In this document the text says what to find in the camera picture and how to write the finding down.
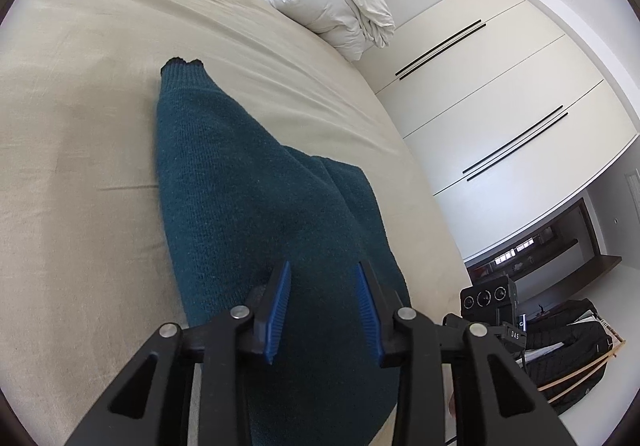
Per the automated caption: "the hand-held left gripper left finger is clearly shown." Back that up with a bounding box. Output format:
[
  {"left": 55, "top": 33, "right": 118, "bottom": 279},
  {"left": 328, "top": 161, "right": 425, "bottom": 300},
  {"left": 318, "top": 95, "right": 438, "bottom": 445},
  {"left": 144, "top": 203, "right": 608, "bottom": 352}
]
[{"left": 65, "top": 260, "right": 293, "bottom": 446}]

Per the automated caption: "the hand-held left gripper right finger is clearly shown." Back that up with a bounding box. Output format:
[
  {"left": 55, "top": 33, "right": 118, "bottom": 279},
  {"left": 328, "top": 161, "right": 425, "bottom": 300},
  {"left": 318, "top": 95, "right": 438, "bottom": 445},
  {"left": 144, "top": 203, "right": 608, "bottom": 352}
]
[{"left": 355, "top": 259, "right": 576, "bottom": 446}]

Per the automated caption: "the teal knit sweater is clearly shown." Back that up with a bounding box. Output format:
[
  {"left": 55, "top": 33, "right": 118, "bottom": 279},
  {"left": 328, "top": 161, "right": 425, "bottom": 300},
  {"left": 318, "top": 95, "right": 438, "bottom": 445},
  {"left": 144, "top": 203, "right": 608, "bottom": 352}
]
[{"left": 155, "top": 57, "right": 414, "bottom": 446}]

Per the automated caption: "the dark wooden shelf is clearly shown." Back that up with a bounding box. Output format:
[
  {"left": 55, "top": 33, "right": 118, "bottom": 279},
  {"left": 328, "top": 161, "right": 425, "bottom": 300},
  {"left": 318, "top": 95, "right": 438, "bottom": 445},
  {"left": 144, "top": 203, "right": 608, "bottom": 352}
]
[{"left": 465, "top": 198, "right": 624, "bottom": 283}]

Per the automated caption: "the black quilted jacket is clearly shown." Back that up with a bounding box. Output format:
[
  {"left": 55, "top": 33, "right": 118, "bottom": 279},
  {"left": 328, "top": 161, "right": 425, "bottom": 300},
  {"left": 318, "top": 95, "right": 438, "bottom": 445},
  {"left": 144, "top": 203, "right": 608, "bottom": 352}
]
[{"left": 520, "top": 298, "right": 617, "bottom": 416}]

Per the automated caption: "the wooden hanger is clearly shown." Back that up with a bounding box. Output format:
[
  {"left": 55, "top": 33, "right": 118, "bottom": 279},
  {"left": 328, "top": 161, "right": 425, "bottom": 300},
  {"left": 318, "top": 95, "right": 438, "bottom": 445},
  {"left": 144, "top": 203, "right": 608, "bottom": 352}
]
[{"left": 537, "top": 338, "right": 627, "bottom": 393}]

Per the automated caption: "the white wardrobe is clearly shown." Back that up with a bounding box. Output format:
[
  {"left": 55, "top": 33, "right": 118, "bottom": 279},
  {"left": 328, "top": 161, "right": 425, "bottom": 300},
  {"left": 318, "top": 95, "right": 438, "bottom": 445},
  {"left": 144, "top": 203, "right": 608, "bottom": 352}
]
[{"left": 360, "top": 0, "right": 640, "bottom": 263}]

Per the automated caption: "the beige bed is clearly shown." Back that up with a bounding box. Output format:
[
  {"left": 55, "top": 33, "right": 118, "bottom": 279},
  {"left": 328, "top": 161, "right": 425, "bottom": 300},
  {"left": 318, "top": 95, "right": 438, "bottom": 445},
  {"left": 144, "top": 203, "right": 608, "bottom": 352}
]
[{"left": 0, "top": 0, "right": 473, "bottom": 446}]

